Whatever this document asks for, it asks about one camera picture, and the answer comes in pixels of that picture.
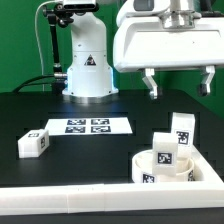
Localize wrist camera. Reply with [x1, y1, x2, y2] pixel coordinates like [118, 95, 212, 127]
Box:
[133, 0, 155, 11]

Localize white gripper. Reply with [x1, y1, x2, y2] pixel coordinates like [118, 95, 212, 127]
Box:
[113, 16, 224, 99]

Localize white cable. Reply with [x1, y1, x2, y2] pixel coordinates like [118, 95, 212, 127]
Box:
[34, 0, 64, 92]

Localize white L-shaped fence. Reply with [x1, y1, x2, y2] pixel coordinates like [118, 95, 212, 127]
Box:
[0, 149, 224, 216]

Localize white marker sheet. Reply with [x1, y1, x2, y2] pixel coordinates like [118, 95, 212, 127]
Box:
[45, 117, 132, 136]

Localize black cable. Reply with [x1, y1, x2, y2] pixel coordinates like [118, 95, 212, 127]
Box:
[12, 74, 68, 93]

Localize white round stool seat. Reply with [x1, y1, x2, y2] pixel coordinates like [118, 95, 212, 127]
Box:
[132, 149, 194, 183]

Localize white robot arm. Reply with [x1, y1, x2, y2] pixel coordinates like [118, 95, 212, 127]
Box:
[63, 0, 224, 102]

